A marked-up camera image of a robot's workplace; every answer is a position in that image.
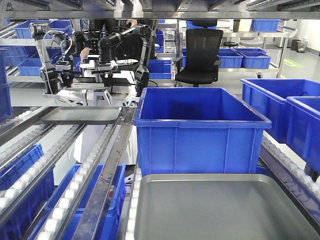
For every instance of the grey metal tray near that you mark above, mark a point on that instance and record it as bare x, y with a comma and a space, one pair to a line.
215, 206

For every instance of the blue bin right rear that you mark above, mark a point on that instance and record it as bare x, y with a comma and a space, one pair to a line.
269, 97

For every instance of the grey metal tray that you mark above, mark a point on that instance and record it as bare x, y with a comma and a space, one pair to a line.
89, 115
215, 206

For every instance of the black office chair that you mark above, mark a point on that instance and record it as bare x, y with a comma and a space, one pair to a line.
202, 47

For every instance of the blue bin on rollers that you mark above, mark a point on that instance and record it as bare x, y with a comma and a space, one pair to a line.
197, 130

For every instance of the blue bin right front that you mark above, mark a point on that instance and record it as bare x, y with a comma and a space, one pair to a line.
303, 134

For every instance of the grey metal tray far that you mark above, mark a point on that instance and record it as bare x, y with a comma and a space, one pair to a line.
89, 115

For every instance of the background dual-arm robot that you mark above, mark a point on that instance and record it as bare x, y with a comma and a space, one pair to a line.
91, 46

